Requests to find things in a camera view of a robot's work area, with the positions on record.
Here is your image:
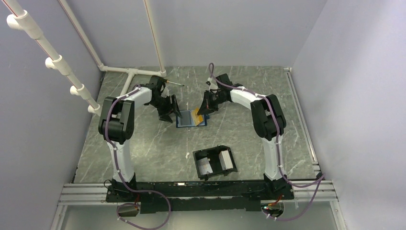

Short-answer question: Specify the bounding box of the black plastic card tray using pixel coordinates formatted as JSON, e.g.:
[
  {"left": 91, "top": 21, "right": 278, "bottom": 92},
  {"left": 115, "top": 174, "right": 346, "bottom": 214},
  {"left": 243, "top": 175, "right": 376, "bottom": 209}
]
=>
[{"left": 193, "top": 145, "right": 238, "bottom": 181}]

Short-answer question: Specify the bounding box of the blue leather card holder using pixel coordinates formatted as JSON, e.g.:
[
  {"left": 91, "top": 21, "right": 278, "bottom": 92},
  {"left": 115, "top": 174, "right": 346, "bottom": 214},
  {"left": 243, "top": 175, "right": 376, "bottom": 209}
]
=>
[{"left": 176, "top": 108, "right": 210, "bottom": 128}]

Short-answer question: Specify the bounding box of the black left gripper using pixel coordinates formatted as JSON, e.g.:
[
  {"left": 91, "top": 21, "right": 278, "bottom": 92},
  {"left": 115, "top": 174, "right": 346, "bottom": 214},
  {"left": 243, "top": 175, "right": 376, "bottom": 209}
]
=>
[{"left": 149, "top": 95, "right": 182, "bottom": 123}]

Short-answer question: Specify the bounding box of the aluminium rail frame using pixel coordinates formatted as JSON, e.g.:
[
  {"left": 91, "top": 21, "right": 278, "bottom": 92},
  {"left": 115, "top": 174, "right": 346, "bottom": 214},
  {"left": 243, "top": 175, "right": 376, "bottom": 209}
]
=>
[{"left": 59, "top": 74, "right": 337, "bottom": 221}]

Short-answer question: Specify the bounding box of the white pvc pipe frame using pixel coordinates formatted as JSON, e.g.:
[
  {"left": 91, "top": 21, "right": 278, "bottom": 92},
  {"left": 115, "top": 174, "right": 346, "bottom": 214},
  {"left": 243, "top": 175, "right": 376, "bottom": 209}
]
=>
[{"left": 2, "top": 0, "right": 167, "bottom": 115}]

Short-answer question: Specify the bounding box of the yellow black screwdriver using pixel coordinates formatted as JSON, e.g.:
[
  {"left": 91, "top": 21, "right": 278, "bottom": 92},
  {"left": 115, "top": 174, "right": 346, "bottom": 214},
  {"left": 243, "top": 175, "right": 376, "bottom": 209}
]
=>
[{"left": 163, "top": 80, "right": 185, "bottom": 87}]

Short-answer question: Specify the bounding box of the white card stack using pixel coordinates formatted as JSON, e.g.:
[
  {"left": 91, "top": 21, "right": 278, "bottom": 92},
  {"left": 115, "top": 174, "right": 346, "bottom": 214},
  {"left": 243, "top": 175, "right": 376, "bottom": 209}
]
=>
[{"left": 219, "top": 150, "right": 234, "bottom": 170}]

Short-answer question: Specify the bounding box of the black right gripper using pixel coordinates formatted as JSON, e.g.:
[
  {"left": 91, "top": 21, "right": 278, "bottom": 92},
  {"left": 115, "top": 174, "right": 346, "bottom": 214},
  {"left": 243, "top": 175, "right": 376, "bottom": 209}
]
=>
[{"left": 197, "top": 91, "right": 226, "bottom": 116}]

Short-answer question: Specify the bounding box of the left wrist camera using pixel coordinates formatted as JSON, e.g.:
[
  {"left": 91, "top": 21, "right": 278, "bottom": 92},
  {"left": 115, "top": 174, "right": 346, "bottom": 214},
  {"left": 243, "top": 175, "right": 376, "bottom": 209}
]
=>
[{"left": 161, "top": 86, "right": 170, "bottom": 98}]

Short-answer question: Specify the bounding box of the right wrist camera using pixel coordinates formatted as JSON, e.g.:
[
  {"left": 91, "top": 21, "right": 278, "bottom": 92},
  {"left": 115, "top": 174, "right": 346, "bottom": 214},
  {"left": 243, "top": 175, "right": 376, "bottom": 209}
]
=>
[{"left": 206, "top": 78, "right": 218, "bottom": 91}]

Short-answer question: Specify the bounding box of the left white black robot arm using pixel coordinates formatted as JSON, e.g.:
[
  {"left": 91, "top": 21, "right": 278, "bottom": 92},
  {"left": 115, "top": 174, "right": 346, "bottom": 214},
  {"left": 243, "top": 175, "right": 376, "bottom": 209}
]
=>
[{"left": 98, "top": 76, "right": 181, "bottom": 201}]

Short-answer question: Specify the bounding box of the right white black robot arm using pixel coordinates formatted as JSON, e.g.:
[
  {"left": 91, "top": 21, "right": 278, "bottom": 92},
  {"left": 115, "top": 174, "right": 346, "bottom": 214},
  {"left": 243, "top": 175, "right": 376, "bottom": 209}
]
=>
[{"left": 197, "top": 74, "right": 287, "bottom": 199}]

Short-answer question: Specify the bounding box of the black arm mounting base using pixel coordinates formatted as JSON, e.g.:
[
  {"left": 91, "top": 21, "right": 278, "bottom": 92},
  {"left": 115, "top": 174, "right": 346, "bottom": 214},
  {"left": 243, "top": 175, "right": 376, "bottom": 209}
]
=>
[{"left": 105, "top": 179, "right": 294, "bottom": 214}]

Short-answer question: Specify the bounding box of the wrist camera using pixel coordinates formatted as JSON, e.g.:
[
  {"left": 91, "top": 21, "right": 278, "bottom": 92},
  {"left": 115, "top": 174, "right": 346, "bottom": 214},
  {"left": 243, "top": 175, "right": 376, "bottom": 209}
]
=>
[
  {"left": 161, "top": 86, "right": 170, "bottom": 98},
  {"left": 206, "top": 78, "right": 218, "bottom": 91}
]

